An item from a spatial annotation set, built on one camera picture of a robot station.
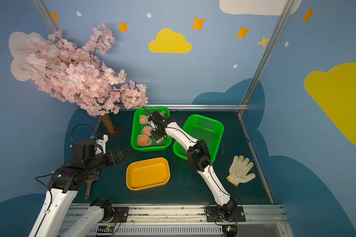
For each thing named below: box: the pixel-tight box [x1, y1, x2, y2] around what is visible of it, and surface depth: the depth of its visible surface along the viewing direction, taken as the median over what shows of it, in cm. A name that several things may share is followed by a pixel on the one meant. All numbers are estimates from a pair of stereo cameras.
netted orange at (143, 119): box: [138, 115, 150, 125], surface depth 113 cm
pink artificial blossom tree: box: [20, 23, 149, 135], surface depth 70 cm
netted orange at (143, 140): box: [136, 134, 152, 148], surface depth 98 cm
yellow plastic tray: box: [126, 157, 171, 192], surface depth 90 cm
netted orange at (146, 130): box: [141, 125, 153, 137], surface depth 103 cm
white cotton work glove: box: [225, 155, 256, 188], surface depth 91 cm
